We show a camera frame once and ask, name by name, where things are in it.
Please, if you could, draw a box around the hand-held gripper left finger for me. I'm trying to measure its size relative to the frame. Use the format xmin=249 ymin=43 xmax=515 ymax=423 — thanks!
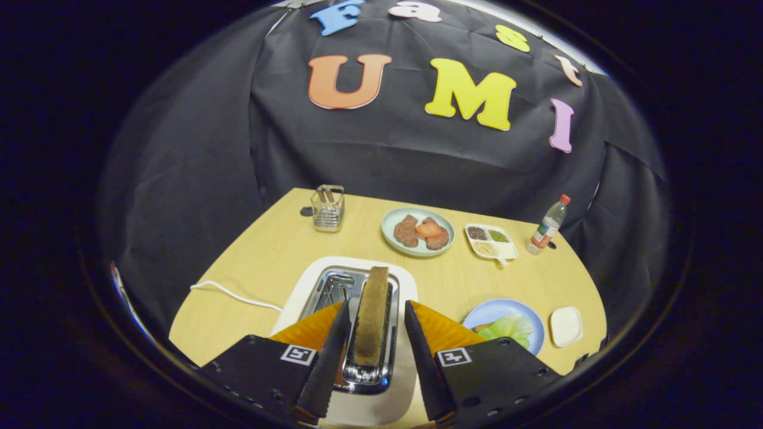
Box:
xmin=200 ymin=300 xmax=352 ymax=425

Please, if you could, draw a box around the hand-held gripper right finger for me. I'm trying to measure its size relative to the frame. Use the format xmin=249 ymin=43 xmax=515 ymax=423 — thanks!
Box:
xmin=404 ymin=300 xmax=562 ymax=424

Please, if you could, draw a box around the green lettuce leaf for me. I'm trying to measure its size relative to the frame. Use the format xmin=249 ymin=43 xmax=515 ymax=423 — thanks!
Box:
xmin=477 ymin=313 xmax=534 ymax=349

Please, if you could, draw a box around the round-topped brown bread slice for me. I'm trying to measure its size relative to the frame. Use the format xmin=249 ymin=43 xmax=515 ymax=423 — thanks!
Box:
xmin=353 ymin=266 xmax=390 ymax=367

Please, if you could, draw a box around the blue plate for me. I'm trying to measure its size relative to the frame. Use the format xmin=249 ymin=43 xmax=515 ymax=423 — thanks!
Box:
xmin=463 ymin=299 xmax=545 ymax=356

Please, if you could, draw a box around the small white dish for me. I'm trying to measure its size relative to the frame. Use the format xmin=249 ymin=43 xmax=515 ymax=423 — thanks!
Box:
xmin=550 ymin=306 xmax=584 ymax=348

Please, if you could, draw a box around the white toaster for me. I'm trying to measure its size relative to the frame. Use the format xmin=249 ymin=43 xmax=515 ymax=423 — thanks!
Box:
xmin=271 ymin=256 xmax=419 ymax=427

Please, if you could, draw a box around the white divided seasoning dish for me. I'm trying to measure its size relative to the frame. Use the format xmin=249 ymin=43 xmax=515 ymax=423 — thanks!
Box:
xmin=464 ymin=223 xmax=519 ymax=266

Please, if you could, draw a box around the brown meat patty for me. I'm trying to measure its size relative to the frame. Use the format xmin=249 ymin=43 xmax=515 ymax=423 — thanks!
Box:
xmin=393 ymin=214 xmax=420 ymax=248
xmin=424 ymin=217 xmax=450 ymax=251

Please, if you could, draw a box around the clear red-capped water bottle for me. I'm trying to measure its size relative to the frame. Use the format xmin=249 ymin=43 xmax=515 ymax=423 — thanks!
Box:
xmin=526 ymin=194 xmax=571 ymax=256

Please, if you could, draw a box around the pale green plate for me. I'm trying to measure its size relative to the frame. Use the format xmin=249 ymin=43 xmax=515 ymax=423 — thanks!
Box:
xmin=381 ymin=207 xmax=456 ymax=257

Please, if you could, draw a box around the white toaster cable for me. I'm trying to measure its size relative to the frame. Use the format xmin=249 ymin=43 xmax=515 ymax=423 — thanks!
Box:
xmin=190 ymin=280 xmax=284 ymax=313

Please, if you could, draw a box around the wire utensil holder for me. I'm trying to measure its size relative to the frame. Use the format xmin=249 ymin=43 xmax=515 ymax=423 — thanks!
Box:
xmin=311 ymin=185 xmax=345 ymax=233

